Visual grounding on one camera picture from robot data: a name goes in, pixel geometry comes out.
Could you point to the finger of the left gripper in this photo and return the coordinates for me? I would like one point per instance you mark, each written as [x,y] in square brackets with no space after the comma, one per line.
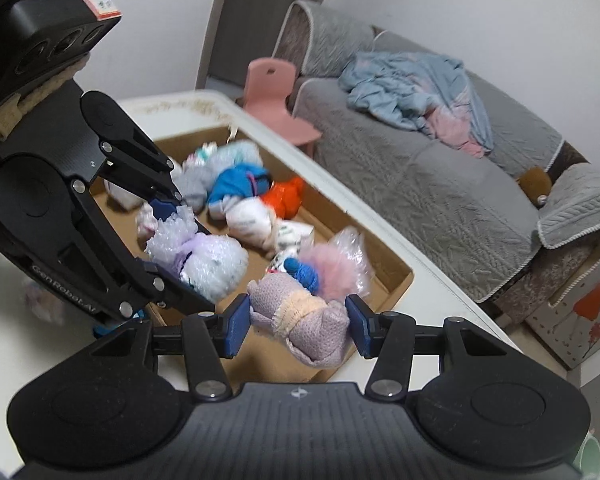
[116,149]
[52,230]

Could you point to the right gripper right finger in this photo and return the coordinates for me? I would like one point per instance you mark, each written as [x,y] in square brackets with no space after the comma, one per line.
[392,339]

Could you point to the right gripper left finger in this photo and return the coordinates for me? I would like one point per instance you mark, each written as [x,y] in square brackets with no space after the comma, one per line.
[204,339]

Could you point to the lilac bubble wrap bundle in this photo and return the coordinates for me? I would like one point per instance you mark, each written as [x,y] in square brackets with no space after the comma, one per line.
[213,265]

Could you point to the mauve knit sock bundle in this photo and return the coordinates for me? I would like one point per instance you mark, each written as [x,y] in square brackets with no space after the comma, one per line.
[313,330]

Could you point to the grey sock bundle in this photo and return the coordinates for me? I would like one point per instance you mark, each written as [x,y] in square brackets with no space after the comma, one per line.
[194,184]

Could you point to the clear bubble wrap bundle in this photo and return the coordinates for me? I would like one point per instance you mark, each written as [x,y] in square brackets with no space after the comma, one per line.
[357,272]

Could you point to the pink fluffy blue ball toy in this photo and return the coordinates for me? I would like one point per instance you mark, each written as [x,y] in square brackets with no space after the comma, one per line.
[317,269]

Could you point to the blue sock roll pink tie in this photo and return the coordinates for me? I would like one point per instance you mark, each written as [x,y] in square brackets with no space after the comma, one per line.
[235,184]

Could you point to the white patterned paper bundle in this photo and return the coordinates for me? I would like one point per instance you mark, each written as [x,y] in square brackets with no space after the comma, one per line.
[254,224]

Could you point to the white green leaf bundle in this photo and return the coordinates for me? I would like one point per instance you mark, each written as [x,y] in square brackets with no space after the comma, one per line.
[290,238]

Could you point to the orange plastic bag bundle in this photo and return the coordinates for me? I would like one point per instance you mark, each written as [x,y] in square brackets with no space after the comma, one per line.
[285,198]

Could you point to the white sock bundle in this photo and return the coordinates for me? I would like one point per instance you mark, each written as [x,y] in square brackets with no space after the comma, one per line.
[123,198]

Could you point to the blue sock roll rope tie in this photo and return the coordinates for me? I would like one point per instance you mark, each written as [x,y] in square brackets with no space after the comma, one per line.
[102,330]

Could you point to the white bundle on table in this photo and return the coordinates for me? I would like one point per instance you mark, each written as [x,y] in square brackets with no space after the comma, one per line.
[43,304]

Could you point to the small white teal tied bundle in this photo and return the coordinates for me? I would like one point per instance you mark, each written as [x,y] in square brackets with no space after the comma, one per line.
[201,155]

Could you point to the bubble wrap teal tie bundle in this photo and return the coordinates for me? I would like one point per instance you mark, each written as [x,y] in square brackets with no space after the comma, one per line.
[235,153]

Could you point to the brown cardboard box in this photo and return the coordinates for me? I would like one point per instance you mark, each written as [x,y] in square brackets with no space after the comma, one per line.
[261,358]

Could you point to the grey sofa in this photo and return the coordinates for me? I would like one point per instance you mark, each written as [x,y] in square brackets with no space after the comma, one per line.
[467,215]

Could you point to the pink plastic chair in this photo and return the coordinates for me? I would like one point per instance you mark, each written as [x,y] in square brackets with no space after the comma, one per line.
[269,83]

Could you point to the grey door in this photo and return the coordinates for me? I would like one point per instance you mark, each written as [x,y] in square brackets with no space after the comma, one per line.
[239,31]

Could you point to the brown plush toy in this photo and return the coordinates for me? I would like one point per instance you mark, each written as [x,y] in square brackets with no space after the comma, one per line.
[536,185]

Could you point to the pink blanket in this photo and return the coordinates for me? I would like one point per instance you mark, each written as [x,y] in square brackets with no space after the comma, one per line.
[451,126]

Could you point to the mint green cup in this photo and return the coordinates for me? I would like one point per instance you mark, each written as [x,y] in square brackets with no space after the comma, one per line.
[588,456]

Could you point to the light blue blanket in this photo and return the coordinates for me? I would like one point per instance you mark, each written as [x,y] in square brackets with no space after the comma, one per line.
[399,88]

